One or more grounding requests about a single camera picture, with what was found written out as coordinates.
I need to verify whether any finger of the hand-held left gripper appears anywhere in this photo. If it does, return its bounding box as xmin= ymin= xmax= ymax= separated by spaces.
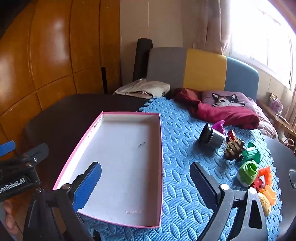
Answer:
xmin=0 ymin=141 xmax=16 ymax=155
xmin=13 ymin=143 xmax=49 ymax=164

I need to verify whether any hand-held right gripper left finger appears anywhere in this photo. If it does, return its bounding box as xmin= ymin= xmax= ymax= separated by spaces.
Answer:
xmin=23 ymin=161 xmax=102 ymax=241

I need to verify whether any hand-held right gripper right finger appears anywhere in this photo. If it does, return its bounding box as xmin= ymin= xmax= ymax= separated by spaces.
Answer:
xmin=190 ymin=162 xmax=270 ymax=241

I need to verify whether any pink cardboard box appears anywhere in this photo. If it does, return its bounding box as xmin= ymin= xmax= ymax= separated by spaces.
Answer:
xmin=53 ymin=112 xmax=163 ymax=229

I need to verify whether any light green plastic toy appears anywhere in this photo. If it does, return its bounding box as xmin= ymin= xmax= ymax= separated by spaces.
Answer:
xmin=236 ymin=161 xmax=259 ymax=187

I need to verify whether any clear plastic cup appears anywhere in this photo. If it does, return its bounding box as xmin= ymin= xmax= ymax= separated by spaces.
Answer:
xmin=198 ymin=123 xmax=226 ymax=149

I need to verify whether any brown massage brush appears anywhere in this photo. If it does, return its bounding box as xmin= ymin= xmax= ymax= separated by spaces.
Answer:
xmin=224 ymin=136 xmax=245 ymax=161

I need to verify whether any red puzzle block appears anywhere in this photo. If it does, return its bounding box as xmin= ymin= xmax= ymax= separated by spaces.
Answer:
xmin=253 ymin=177 xmax=266 ymax=191

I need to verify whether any dark green plastic toy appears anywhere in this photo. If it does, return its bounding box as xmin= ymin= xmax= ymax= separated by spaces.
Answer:
xmin=240 ymin=142 xmax=261 ymax=163

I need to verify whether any purple plastic toy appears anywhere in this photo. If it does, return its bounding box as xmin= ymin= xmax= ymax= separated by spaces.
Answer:
xmin=211 ymin=120 xmax=226 ymax=136

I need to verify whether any yellow spotted bread toy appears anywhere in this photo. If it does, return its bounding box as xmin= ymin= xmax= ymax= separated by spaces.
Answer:
xmin=255 ymin=192 xmax=271 ymax=217

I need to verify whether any orange cube block toy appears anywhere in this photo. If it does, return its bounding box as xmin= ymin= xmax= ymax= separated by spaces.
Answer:
xmin=257 ymin=166 xmax=274 ymax=187

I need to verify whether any orange plastic piece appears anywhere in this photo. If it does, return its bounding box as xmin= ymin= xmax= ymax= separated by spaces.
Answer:
xmin=260 ymin=185 xmax=277 ymax=205

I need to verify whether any person's left hand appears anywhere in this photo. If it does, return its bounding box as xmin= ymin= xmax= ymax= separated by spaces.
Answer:
xmin=3 ymin=200 xmax=18 ymax=232

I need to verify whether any blue foam mat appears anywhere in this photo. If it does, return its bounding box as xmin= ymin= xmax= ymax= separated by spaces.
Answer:
xmin=80 ymin=96 xmax=284 ymax=241

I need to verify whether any dark red blanket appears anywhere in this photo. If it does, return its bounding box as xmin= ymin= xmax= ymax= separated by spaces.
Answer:
xmin=172 ymin=88 xmax=260 ymax=129

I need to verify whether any purple cat pillow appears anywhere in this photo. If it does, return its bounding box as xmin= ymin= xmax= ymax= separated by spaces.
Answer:
xmin=202 ymin=91 xmax=251 ymax=108

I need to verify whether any wooden bedside table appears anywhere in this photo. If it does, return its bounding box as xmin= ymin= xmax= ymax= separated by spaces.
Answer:
xmin=257 ymin=100 xmax=296 ymax=146

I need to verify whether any purple box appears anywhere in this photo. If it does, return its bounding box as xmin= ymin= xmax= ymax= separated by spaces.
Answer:
xmin=268 ymin=92 xmax=284 ymax=114

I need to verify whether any wooden wardrobe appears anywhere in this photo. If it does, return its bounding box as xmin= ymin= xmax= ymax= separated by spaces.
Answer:
xmin=0 ymin=0 xmax=121 ymax=149

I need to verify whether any beige cloth bag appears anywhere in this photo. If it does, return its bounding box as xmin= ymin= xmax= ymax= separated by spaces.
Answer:
xmin=113 ymin=78 xmax=171 ymax=100

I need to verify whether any grey yellow blue headboard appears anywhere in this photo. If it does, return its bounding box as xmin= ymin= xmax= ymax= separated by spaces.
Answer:
xmin=146 ymin=47 xmax=259 ymax=100

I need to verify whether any black rolled mat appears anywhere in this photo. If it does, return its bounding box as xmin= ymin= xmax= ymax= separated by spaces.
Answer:
xmin=132 ymin=38 xmax=153 ymax=82

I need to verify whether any pale patterned curtain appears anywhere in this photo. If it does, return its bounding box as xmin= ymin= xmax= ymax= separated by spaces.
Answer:
xmin=196 ymin=0 xmax=234 ymax=56

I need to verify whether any bright window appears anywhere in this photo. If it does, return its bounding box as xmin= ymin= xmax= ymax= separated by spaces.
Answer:
xmin=231 ymin=0 xmax=296 ymax=91

